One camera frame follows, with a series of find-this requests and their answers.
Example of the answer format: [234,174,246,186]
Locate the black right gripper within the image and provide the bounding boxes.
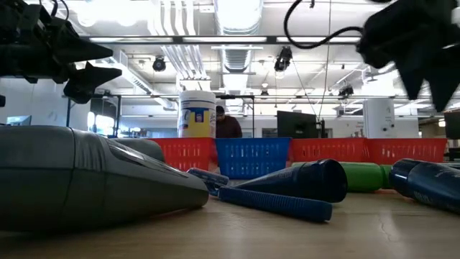
[357,0,460,113]

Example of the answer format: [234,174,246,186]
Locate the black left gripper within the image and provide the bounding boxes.
[0,0,123,105]

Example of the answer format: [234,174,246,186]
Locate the green travel bottle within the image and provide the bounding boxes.
[290,161,384,193]
[379,164,395,190]

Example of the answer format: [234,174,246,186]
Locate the blue shave butter tube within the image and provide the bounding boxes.
[233,158,349,204]
[389,158,460,215]

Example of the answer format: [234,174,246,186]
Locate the dark computer monitor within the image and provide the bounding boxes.
[443,111,460,141]

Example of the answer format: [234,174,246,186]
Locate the red plastic basket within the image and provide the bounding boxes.
[364,137,449,166]
[289,137,368,164]
[148,137,219,173]

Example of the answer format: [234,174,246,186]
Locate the yellow white wipes canister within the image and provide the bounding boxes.
[177,90,218,139]

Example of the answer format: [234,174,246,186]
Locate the black computer monitor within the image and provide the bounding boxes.
[276,110,320,140]

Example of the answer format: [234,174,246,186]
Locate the person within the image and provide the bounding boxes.
[215,105,244,140]

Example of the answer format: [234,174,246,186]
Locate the blue plastic basket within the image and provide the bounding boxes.
[214,137,293,181]

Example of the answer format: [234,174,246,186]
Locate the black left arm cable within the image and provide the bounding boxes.
[38,0,70,19]

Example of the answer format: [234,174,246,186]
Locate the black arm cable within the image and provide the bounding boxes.
[38,0,70,19]
[283,0,364,50]

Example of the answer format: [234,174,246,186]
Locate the black ceiling dome camera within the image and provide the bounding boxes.
[152,55,167,73]

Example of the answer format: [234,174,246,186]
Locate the black ceiling-mounted camera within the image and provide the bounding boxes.
[338,83,356,99]

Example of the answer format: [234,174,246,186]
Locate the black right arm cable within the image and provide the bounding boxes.
[283,0,364,50]

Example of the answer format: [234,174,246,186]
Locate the black overhead camera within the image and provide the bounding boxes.
[273,45,294,73]

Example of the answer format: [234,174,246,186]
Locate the silver ceiling air duct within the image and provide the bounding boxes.
[214,0,265,75]

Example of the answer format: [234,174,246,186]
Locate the black overhead frame beam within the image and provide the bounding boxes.
[79,35,362,46]

